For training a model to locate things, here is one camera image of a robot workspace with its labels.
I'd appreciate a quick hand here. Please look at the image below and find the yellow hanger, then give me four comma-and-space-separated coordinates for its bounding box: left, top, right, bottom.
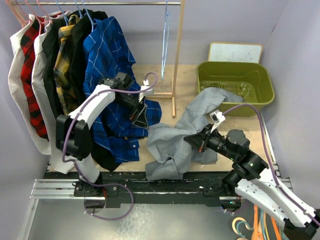
263, 214, 270, 240

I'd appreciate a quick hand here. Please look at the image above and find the small whiteboard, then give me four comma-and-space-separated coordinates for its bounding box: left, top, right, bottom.
208, 42, 263, 64

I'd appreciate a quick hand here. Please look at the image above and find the black dark shirt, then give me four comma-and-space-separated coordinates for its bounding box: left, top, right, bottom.
41, 19, 65, 119

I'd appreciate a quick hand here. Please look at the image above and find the yellow plaid shirt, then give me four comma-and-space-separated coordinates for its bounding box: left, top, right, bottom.
53, 14, 80, 116

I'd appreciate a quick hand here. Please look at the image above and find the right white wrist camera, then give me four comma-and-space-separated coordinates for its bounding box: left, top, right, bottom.
209, 110, 226, 133

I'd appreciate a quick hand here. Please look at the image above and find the red plaid shirt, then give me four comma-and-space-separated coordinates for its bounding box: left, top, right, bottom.
20, 20, 49, 141

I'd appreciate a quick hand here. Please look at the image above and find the metal clothes rail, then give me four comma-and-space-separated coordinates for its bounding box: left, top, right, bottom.
11, 1, 181, 6

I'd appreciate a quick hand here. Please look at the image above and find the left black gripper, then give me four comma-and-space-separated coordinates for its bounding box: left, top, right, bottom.
113, 93, 150, 130

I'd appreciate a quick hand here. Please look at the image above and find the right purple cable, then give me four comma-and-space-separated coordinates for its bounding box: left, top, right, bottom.
222, 103, 320, 227

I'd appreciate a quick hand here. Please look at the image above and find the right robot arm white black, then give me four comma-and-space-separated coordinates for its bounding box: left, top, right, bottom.
184, 124, 320, 240

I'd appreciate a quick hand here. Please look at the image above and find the wooden clothes rack frame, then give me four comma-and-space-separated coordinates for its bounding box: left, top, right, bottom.
18, 0, 186, 118

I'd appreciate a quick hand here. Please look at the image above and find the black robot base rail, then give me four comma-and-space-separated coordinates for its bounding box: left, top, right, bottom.
42, 171, 253, 209

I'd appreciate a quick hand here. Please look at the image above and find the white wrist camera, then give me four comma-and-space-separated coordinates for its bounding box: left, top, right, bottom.
138, 79, 154, 103
209, 110, 226, 133

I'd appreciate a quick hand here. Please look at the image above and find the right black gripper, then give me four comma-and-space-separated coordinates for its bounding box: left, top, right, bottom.
184, 123, 237, 160

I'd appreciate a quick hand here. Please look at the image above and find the beige shirt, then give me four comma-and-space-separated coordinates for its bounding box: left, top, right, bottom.
8, 14, 51, 155

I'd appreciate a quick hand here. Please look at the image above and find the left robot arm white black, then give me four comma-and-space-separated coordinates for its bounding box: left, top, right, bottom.
55, 72, 154, 196

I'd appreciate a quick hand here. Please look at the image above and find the pink hanger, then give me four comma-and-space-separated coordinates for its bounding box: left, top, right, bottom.
8, 0, 55, 31

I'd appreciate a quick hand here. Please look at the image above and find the light blue hanger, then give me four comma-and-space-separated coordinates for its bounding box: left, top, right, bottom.
161, 0, 170, 81

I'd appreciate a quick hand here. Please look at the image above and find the blue plaid shirt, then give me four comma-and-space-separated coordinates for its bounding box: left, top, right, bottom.
83, 16, 148, 163

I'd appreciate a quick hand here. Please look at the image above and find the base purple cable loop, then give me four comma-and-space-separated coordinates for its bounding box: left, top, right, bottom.
83, 181, 135, 221

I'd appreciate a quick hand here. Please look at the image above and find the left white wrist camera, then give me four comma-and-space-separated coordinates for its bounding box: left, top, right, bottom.
138, 79, 154, 103

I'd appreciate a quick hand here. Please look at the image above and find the olive green plastic bin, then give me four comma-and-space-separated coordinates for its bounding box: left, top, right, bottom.
196, 61, 275, 111

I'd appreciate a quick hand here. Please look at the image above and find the grey shirt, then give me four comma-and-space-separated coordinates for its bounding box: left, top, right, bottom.
145, 87, 244, 181

